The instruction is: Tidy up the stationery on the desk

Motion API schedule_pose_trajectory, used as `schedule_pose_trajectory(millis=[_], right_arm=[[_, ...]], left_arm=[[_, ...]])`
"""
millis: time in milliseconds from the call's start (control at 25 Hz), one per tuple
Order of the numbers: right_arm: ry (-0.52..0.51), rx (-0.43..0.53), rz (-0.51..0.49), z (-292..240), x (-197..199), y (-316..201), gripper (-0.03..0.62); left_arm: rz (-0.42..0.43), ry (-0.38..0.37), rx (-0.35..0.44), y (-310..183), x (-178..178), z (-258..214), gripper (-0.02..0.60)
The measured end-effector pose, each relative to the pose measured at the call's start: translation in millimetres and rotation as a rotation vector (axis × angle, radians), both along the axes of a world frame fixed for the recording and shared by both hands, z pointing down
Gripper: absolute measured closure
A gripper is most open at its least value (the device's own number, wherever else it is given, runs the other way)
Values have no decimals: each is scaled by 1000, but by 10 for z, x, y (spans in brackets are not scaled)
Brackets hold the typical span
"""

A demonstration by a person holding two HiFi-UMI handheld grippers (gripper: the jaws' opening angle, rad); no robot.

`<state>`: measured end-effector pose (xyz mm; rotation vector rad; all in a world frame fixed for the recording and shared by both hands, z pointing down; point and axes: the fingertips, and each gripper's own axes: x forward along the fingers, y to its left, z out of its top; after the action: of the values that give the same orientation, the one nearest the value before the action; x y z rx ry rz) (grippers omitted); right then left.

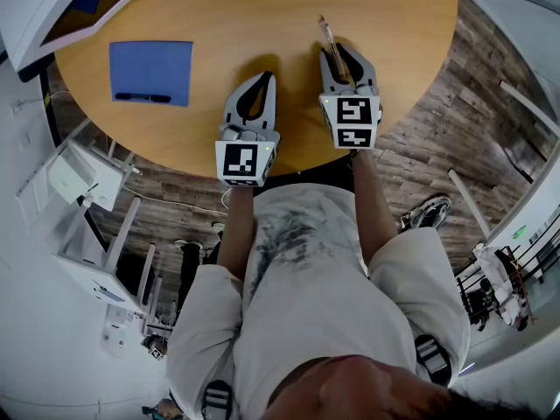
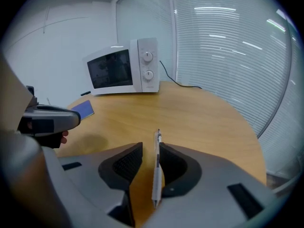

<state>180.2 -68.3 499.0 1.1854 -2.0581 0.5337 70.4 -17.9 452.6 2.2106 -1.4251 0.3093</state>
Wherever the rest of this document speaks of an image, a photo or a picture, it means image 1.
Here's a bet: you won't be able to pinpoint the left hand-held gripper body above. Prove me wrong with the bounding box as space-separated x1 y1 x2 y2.
214 122 282 189

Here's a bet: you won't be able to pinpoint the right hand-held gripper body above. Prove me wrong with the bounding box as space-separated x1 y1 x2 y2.
318 83 384 151

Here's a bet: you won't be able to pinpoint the clear ballpoint pen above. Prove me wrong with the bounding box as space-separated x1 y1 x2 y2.
318 13 347 81

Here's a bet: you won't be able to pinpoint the blue notebook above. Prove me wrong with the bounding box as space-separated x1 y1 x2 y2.
108 40 195 109

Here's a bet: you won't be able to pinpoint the black marker pen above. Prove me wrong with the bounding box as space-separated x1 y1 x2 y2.
113 91 172 104

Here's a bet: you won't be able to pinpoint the person's right forearm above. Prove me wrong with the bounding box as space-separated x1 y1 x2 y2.
351 149 402 267

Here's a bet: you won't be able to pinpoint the person's left forearm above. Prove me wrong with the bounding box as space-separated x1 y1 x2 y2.
217 185 257 280

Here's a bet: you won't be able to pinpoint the round wooden table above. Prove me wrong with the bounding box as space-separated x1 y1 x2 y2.
54 0 459 179

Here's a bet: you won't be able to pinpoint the person's black trousers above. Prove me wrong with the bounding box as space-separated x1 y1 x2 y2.
257 164 358 196

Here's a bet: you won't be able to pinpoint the person's sneaker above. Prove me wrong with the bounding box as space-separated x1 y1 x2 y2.
399 193 452 235

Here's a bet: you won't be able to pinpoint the white metal bar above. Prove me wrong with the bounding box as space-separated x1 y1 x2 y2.
448 168 492 240

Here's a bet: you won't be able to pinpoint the white flat box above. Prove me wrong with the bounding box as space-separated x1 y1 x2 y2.
46 153 98 205

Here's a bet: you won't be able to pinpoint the person's white shirt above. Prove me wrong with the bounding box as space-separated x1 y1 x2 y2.
164 182 472 420

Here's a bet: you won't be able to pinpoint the white work table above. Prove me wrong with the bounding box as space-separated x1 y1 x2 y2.
51 195 161 323

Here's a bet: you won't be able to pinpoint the black metal railing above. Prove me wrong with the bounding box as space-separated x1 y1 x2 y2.
454 220 560 323

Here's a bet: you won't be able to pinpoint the person's head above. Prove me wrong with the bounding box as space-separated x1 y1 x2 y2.
262 354 452 420

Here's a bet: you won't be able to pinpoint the white floor cable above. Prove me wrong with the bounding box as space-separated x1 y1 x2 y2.
122 181 231 216

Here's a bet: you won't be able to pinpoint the person's left strap buckle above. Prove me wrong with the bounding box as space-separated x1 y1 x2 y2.
199 379 234 420

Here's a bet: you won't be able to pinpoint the person's strap buckle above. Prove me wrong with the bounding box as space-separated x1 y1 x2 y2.
199 379 234 420
413 333 452 387

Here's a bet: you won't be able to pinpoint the person's right strap buckle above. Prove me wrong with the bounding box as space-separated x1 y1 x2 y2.
413 333 452 387

